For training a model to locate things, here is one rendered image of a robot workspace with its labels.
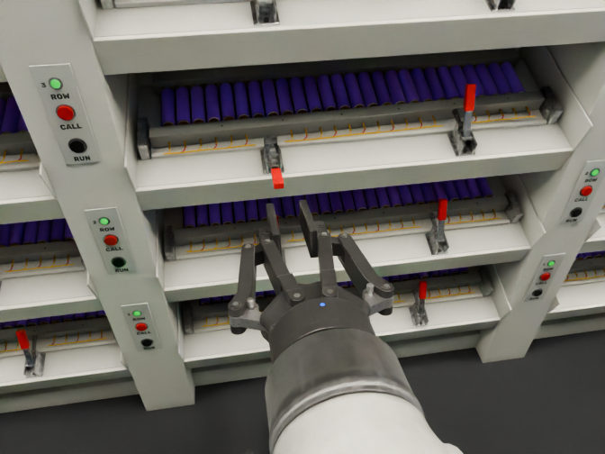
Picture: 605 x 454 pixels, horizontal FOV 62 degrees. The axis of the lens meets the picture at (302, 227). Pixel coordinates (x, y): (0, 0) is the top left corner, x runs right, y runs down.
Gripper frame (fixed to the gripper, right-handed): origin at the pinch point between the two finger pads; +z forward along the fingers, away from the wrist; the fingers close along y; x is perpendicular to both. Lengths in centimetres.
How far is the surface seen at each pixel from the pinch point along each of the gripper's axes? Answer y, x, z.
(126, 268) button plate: -22.0, -14.6, 19.5
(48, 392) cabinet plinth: -45, -48, 32
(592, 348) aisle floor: 68, -54, 29
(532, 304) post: 48, -36, 25
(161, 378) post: -22, -43, 27
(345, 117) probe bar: 10.6, 4.4, 21.7
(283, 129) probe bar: 2.0, 3.4, 21.9
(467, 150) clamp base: 27.1, -0.4, 17.6
